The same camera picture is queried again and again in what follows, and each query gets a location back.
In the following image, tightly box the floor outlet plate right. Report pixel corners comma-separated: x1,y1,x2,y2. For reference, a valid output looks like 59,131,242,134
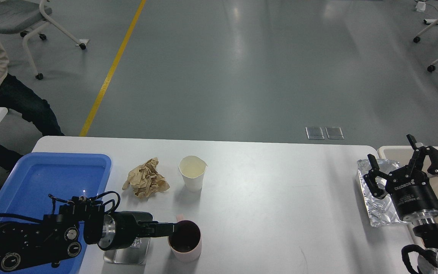
325,126,345,140

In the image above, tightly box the crumpled brown paper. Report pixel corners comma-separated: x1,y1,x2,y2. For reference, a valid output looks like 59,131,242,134
122,157,170,199

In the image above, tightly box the pink mug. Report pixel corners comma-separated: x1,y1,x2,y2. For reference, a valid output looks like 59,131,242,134
168,214,202,263

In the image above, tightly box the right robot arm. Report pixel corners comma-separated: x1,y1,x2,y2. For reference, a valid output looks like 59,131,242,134
363,134,438,274

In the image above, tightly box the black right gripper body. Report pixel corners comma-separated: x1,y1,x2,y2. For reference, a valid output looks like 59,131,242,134
385,167,438,222

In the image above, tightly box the person in beige sweater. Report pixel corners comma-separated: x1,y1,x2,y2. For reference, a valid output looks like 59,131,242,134
0,8,65,172

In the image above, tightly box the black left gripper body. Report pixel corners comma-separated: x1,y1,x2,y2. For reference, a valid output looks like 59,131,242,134
98,211,139,251

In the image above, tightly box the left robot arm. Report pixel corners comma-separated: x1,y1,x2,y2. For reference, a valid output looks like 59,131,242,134
0,191,178,272

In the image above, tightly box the floor outlet plate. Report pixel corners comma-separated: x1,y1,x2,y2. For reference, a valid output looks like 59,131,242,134
325,126,345,140
305,127,325,140

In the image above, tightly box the blue plastic tray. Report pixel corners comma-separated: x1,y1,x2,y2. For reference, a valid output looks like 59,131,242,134
0,153,111,274

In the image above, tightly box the grey office chair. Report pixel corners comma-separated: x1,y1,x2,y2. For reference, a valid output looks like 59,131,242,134
0,0,88,80

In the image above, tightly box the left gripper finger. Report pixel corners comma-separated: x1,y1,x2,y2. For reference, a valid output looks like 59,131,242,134
138,223,176,238

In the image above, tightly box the stainless steel rectangular dish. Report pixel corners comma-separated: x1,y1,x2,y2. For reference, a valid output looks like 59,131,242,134
98,217,151,265

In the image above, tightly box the floor outlet plate left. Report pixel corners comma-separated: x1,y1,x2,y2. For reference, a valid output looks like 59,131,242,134
305,127,325,140

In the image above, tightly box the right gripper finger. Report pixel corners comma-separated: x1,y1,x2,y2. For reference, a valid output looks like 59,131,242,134
406,135,438,177
363,154,388,198

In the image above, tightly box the white paper cup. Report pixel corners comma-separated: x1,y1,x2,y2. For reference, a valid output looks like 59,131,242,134
178,156,208,191

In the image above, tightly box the aluminium foil tray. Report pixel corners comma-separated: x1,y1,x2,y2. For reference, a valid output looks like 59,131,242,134
357,158,408,228

